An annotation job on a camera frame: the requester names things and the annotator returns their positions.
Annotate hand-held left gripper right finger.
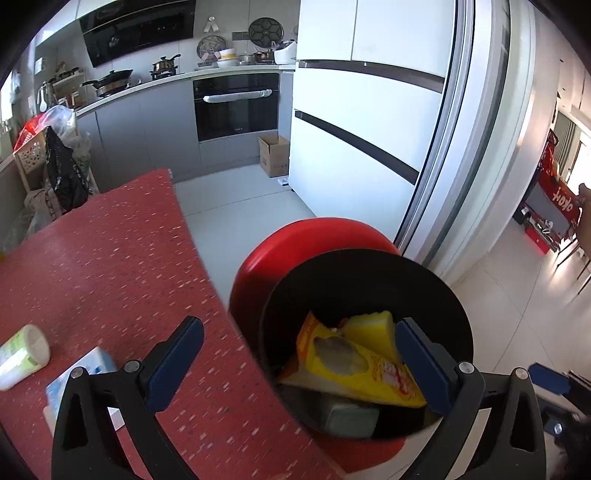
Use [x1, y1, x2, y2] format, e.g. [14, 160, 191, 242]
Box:
[394, 318, 548, 480]

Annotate black plastic bag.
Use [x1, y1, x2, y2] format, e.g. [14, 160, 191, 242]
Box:
[44, 127, 90, 213]

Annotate white rice cooker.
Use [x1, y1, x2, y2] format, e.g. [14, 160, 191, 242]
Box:
[273, 41, 297, 65]

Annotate white plastic bag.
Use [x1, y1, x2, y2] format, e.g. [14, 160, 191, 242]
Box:
[44, 105, 79, 139]

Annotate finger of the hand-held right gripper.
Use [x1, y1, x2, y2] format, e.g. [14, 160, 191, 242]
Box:
[529, 363, 591, 397]

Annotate black trash bin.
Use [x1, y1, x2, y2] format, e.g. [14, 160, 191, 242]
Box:
[259, 249, 475, 439]

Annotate round metal steamer rack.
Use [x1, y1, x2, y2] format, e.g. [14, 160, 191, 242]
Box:
[198, 34, 228, 61]

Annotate yellow snack packet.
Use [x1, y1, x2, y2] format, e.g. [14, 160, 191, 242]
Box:
[279, 311, 428, 409]

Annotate black built-in oven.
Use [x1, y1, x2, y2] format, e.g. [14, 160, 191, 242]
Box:
[192, 73, 281, 143]

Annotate white refrigerator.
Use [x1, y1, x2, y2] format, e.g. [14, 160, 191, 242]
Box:
[288, 0, 476, 252]

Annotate yellow sponge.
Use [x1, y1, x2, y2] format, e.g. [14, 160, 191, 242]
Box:
[339, 310, 404, 365]

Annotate grey base cabinets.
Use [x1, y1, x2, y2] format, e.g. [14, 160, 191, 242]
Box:
[74, 69, 296, 195]

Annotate steel cooking pot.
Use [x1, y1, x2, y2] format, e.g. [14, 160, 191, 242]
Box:
[150, 54, 182, 77]

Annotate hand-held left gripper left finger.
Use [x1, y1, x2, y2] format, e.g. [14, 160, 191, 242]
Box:
[51, 316, 205, 480]

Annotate small white bottle green label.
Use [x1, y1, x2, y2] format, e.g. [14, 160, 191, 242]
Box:
[0, 324, 51, 392]

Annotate red bag in basket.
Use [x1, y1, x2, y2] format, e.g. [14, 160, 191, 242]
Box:
[16, 114, 54, 144]

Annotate black wok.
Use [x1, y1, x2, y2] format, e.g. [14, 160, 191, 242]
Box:
[82, 69, 134, 95]

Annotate round black tray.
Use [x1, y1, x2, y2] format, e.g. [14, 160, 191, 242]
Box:
[248, 17, 283, 47]

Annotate sliding door frame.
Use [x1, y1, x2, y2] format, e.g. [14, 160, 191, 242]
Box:
[394, 0, 536, 278]

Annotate red round stool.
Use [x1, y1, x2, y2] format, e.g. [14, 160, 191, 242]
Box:
[229, 217, 407, 474]

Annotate cardboard box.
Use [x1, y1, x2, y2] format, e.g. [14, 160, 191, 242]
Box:
[257, 135, 291, 178]

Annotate beige plastic basket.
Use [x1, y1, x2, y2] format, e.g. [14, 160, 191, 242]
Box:
[13, 131, 49, 192]

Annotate blue white tissue pack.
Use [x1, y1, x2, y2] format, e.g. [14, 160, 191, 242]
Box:
[45, 346, 125, 432]

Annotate black range hood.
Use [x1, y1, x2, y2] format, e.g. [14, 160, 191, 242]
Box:
[78, 0, 197, 69]

